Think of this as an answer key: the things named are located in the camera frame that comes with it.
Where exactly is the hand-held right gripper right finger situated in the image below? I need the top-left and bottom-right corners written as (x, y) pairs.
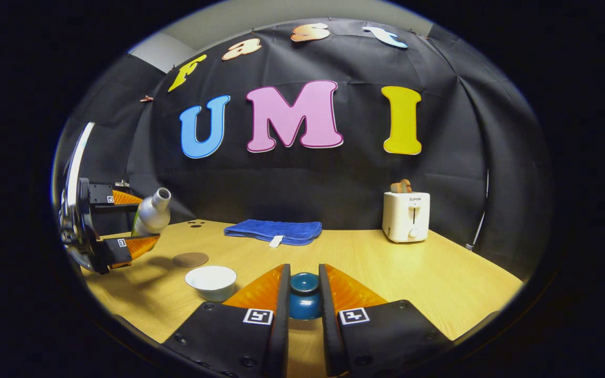
top-left (318, 264), bottom-right (453, 377)

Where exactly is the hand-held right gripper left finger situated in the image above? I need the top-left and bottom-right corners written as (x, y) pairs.
top-left (163, 264), bottom-right (291, 378)

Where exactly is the teal teacup lid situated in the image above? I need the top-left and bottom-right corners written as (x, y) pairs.
top-left (288, 272), bottom-right (322, 320)

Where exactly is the silver green-label water bottle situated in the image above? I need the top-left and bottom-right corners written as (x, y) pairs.
top-left (131, 187), bottom-right (172, 237)

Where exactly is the round brown coaster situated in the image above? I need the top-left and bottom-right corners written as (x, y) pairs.
top-left (172, 252), bottom-right (210, 268)

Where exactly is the white teacup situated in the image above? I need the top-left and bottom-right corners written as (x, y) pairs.
top-left (185, 265), bottom-right (238, 302)

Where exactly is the blue folded towel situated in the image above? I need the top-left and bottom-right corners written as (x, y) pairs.
top-left (224, 219), bottom-right (323, 247)

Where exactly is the white toaster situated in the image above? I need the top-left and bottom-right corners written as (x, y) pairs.
top-left (382, 191), bottom-right (431, 243)

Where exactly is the black backdrop cloth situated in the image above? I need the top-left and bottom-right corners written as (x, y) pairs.
top-left (53, 18), bottom-right (552, 279)

